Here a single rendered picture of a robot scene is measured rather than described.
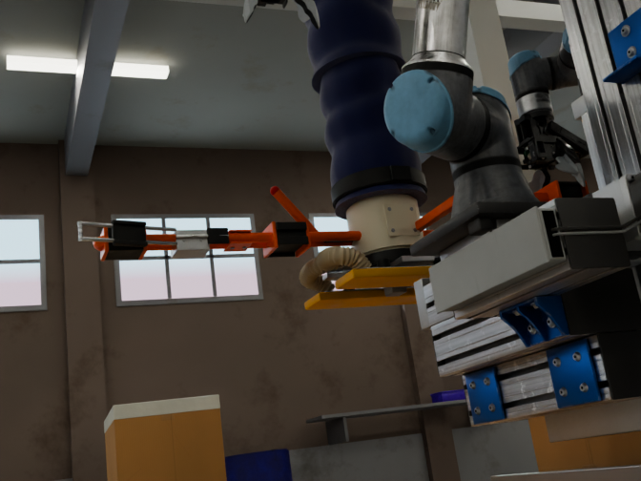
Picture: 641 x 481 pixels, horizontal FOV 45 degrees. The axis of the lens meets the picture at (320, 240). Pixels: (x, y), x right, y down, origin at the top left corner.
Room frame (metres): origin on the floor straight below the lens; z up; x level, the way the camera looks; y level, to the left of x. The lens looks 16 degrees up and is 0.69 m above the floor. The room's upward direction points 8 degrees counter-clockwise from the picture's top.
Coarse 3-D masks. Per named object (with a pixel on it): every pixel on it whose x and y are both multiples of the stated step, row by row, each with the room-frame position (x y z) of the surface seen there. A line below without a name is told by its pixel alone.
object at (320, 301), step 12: (408, 288) 1.80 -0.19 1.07; (312, 300) 1.75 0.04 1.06; (324, 300) 1.72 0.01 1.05; (336, 300) 1.73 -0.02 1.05; (348, 300) 1.75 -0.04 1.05; (360, 300) 1.77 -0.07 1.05; (372, 300) 1.79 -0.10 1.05; (384, 300) 1.81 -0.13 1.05; (396, 300) 1.83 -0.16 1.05; (408, 300) 1.85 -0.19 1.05
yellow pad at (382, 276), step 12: (384, 264) 1.61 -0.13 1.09; (348, 276) 1.56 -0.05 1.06; (360, 276) 1.54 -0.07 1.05; (372, 276) 1.56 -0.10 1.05; (384, 276) 1.57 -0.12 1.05; (396, 276) 1.58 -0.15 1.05; (408, 276) 1.59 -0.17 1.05; (420, 276) 1.61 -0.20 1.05; (336, 288) 1.62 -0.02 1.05; (348, 288) 1.63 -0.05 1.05
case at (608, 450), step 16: (544, 416) 1.98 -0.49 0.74; (544, 432) 1.99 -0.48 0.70; (640, 432) 1.70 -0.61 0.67; (544, 448) 2.00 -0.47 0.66; (560, 448) 1.94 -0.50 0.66; (576, 448) 1.89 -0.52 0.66; (592, 448) 1.84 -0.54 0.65; (608, 448) 1.79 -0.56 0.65; (624, 448) 1.75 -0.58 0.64; (640, 448) 1.71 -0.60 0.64; (544, 464) 2.01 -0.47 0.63; (560, 464) 1.96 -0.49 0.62; (576, 464) 1.90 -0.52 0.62; (592, 464) 1.85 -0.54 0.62; (608, 464) 1.81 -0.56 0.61; (624, 464) 1.76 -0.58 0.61
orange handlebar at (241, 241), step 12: (444, 204) 1.56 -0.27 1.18; (432, 216) 1.60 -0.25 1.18; (444, 216) 1.59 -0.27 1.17; (420, 228) 1.66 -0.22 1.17; (168, 240) 1.50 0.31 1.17; (240, 240) 1.57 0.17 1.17; (252, 240) 1.58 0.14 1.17; (264, 240) 1.59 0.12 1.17; (312, 240) 1.64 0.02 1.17; (324, 240) 1.65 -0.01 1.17; (336, 240) 1.67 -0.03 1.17
